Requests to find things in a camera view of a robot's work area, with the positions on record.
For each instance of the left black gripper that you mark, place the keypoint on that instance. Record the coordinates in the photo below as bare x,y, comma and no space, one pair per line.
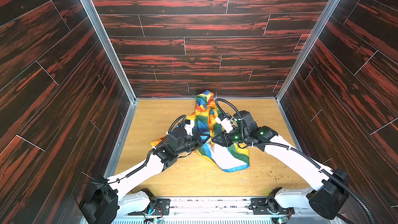
198,141

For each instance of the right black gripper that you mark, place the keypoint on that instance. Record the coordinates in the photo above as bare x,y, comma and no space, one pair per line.
219,138

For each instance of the rainbow striped hooded jacket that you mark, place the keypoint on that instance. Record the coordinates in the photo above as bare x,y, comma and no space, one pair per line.
209,131

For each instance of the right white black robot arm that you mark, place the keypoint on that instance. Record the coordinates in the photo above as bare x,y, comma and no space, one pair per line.
326,193

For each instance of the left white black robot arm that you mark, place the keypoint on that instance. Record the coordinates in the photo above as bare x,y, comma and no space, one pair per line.
106,198

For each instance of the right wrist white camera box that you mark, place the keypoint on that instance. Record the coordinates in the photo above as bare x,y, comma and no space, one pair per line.
225,122

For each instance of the aluminium front rail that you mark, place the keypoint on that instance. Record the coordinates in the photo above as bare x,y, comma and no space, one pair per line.
222,210

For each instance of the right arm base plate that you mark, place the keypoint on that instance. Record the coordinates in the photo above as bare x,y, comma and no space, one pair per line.
265,206

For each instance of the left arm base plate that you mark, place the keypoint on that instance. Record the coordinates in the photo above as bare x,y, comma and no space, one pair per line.
156,207

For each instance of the left aluminium corner post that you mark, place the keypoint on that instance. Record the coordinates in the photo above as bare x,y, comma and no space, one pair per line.
94,18

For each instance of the aluminium corner post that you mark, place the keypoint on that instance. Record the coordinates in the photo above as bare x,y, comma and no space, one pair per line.
94,18
312,38

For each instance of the right aluminium corner post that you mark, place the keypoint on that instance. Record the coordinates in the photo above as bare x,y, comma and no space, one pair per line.
312,38

